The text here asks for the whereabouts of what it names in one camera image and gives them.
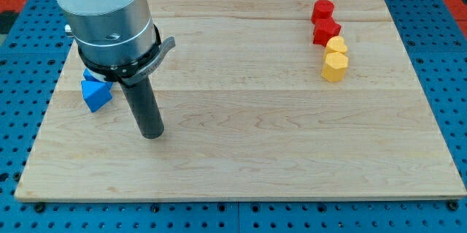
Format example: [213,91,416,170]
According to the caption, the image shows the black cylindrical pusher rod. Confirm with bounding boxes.
[120,77,165,139]

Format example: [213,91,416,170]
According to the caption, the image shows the yellow hexagon block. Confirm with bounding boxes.
[321,52,349,83]

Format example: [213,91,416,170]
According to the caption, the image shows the blue block behind triangle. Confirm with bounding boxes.
[82,69,113,89]

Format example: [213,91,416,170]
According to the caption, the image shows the light wooden board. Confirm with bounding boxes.
[15,0,466,202]

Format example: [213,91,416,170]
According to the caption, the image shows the black clamp with metal lever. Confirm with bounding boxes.
[78,25,176,86]

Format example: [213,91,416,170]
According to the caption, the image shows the red star block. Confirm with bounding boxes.
[313,18,341,47]

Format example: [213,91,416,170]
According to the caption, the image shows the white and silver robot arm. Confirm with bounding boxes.
[56,0,156,66]

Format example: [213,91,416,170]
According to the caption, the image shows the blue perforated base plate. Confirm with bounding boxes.
[1,0,466,232]

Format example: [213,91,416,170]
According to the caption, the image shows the yellow heart block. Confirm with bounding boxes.
[323,36,348,58]

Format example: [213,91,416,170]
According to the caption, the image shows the red cylinder block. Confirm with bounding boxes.
[311,0,335,24]

